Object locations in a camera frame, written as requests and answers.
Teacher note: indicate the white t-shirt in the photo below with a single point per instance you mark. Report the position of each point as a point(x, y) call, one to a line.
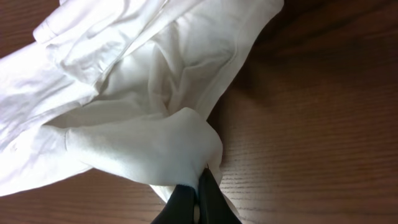
point(125, 87)

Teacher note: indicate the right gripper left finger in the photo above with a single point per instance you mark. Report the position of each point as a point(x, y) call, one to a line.
point(180, 207)

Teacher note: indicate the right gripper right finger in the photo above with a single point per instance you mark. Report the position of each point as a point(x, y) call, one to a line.
point(214, 208)

